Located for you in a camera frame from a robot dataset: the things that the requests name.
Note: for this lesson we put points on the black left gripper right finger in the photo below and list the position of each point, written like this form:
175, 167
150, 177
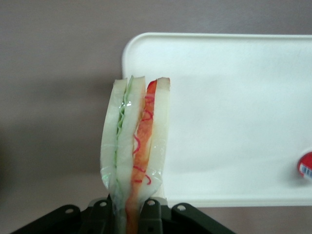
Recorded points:
170, 221

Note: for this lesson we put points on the red round can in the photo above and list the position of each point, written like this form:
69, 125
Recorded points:
306, 165

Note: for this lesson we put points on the plastic-wrapped triangle sandwich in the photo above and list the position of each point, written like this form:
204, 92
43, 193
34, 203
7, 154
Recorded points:
131, 146

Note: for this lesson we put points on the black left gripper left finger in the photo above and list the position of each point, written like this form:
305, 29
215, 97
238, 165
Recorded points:
73, 221

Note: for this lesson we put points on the white plastic tray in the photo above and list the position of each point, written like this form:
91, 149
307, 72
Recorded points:
231, 109

